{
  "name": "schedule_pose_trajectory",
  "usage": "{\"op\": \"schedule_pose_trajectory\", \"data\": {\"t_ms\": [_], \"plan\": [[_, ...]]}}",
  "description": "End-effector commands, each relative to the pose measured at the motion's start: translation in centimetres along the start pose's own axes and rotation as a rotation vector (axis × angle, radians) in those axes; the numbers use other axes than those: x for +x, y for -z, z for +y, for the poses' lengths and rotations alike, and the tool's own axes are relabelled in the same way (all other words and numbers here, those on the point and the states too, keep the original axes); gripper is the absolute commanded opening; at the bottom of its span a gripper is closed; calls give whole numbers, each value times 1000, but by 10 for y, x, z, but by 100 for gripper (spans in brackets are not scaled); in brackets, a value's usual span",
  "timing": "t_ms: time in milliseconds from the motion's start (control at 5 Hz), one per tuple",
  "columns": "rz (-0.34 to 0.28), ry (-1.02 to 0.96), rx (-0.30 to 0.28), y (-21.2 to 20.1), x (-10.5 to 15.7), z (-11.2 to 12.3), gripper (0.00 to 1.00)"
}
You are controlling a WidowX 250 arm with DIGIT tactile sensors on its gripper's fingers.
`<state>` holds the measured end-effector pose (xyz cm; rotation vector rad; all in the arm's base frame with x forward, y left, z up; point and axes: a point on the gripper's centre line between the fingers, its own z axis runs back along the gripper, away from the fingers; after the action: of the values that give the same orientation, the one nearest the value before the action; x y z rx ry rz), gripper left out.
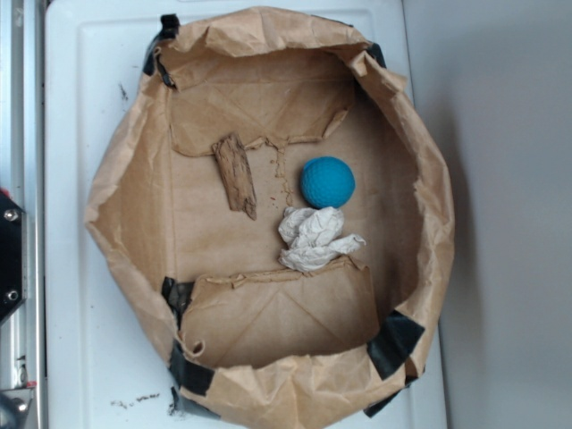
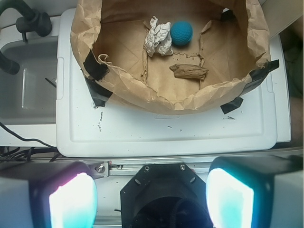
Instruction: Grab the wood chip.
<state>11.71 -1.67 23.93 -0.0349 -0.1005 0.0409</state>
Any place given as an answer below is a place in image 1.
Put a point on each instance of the brown wood chip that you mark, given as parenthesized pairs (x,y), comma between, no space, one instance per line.
(236,175)

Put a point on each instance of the crumpled white paper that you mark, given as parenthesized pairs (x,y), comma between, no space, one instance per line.
(314,238)

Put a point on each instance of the brown paper bag bin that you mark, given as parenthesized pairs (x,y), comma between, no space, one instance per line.
(246,339)

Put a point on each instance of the blue dimpled foam ball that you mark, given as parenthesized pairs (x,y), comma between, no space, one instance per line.
(327,181)

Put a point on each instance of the black metal mount plate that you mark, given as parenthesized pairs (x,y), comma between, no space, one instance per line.
(11,268)

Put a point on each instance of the aluminium frame rail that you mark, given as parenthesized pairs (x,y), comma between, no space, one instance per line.
(23,343)

